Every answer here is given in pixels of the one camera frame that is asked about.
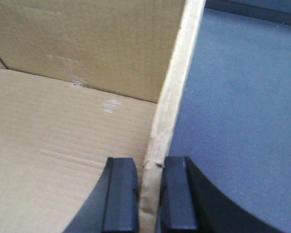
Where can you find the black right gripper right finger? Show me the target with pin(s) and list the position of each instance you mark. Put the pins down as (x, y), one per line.
(190, 203)

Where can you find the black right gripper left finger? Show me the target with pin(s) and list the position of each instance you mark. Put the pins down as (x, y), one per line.
(112, 206)

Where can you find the brown cardboard carton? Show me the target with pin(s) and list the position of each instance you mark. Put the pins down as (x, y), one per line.
(81, 81)

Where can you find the dark grey conveyor belt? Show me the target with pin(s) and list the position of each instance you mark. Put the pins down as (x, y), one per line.
(234, 120)

